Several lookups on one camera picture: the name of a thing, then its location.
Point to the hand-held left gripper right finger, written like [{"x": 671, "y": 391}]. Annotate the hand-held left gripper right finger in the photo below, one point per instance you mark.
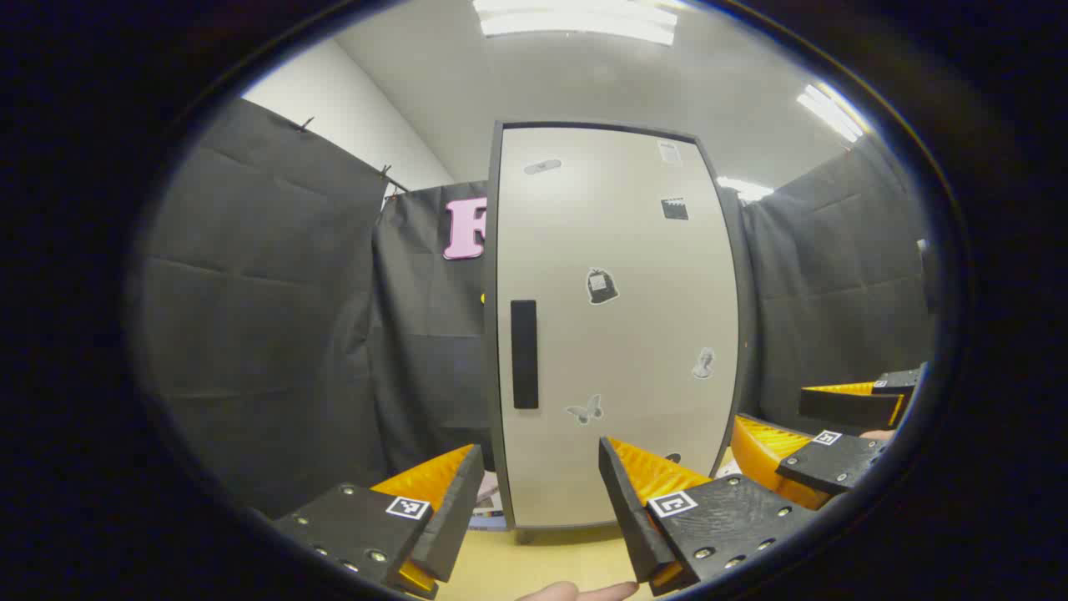
[{"x": 626, "y": 517}]

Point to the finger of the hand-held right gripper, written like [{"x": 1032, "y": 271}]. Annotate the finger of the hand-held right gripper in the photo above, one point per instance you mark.
[
  {"x": 851, "y": 407},
  {"x": 834, "y": 463}
]

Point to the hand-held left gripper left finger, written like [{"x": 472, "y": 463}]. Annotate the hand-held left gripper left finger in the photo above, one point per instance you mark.
[{"x": 455, "y": 517}]

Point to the stack of books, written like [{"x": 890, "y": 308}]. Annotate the stack of books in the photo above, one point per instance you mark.
[{"x": 492, "y": 509}]

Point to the black backdrop cloth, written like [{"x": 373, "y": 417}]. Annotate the black backdrop cloth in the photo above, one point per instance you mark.
[{"x": 267, "y": 334}]

